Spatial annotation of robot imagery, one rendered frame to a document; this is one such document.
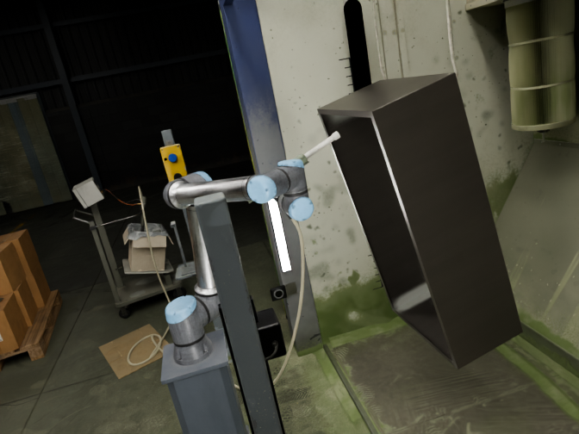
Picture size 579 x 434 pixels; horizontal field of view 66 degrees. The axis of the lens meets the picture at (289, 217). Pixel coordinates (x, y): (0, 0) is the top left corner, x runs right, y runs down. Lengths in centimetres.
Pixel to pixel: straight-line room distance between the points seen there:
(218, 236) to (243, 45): 202
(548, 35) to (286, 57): 140
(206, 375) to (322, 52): 184
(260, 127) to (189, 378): 141
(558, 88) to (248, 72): 170
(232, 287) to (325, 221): 213
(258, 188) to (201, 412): 122
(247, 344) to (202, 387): 144
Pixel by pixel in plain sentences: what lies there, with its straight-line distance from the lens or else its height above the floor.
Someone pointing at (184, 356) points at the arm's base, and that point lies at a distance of 221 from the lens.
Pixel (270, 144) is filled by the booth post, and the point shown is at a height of 145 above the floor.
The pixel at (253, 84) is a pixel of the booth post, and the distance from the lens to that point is 265.
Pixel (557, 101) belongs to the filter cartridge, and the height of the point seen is 140.
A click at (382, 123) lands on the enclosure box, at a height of 158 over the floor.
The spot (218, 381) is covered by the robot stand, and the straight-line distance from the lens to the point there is 222.
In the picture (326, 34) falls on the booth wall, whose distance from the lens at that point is 277.
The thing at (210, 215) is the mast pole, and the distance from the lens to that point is 71.
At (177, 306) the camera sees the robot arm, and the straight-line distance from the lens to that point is 216.
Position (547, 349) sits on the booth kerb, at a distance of 297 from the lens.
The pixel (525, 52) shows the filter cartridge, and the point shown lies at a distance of 289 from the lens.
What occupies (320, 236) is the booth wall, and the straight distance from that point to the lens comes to 287.
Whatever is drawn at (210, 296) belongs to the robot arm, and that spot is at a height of 89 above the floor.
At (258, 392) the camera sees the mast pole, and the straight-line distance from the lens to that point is 86.
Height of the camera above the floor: 179
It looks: 17 degrees down
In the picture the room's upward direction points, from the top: 11 degrees counter-clockwise
